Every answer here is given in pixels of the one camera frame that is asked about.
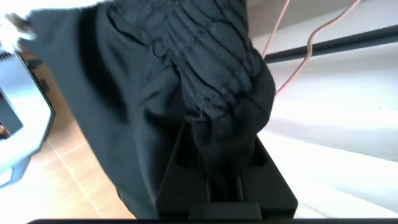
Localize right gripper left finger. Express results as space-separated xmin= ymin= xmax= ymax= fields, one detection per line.
xmin=155 ymin=122 xmax=210 ymax=219

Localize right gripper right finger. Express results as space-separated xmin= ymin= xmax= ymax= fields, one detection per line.
xmin=239 ymin=136 xmax=298 ymax=219

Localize black shorts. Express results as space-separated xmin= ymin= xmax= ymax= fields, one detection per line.
xmin=18 ymin=0 xmax=277 ymax=220

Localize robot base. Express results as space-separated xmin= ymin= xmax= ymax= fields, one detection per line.
xmin=0 ymin=51 xmax=56 ymax=189

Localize pink clothes hanger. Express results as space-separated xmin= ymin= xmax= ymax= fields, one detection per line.
xmin=262 ymin=0 xmax=363 ymax=95

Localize black clothes rack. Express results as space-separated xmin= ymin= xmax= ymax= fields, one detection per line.
xmin=263 ymin=24 xmax=398 ymax=64

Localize beige curtain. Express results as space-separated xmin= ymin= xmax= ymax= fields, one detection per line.
xmin=245 ymin=0 xmax=398 ymax=218

